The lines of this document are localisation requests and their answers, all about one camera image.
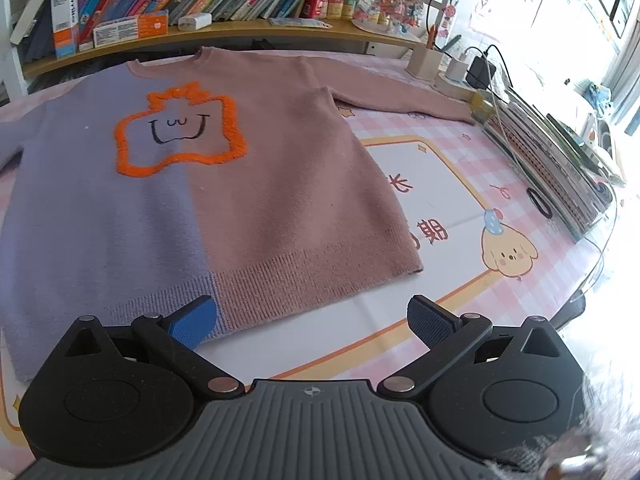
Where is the black hair tie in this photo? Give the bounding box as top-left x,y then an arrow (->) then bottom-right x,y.
525,187 -> 555,220

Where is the white power strip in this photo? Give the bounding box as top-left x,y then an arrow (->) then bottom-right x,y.
432,72 -> 488,102

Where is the white plug adapter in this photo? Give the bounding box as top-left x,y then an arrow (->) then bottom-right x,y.
445,49 -> 476,83

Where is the white charger block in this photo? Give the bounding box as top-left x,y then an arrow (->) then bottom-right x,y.
178,12 -> 213,31

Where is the cartoon wall sticker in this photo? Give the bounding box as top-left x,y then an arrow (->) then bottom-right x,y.
442,0 -> 463,41

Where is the blue leaflet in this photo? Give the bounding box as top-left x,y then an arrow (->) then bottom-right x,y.
267,16 -> 333,30

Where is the black power adapter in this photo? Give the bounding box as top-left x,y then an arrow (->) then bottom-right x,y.
466,56 -> 497,90

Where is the white and wood bookshelf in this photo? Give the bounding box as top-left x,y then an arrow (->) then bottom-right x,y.
0,0 -> 436,81

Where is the letter wall chart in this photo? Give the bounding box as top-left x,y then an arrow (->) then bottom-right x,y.
470,0 -> 626,56

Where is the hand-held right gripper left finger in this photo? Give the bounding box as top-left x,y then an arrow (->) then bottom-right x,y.
52,295 -> 246,397

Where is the orange and white carton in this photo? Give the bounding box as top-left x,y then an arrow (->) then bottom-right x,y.
92,10 -> 169,50

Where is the beige pen holder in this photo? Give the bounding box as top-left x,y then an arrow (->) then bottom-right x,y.
405,46 -> 446,81

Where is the yellow jar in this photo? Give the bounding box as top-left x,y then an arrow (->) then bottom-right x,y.
470,89 -> 496,123

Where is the stack of notebooks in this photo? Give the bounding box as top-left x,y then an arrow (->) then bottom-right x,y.
482,87 -> 613,241

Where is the blue white orange box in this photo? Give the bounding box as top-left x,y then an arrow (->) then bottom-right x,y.
50,0 -> 81,58

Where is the purple and pink sweater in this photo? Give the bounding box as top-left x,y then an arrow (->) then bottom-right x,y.
0,46 -> 476,383

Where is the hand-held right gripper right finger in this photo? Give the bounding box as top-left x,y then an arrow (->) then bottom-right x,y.
376,295 -> 570,398

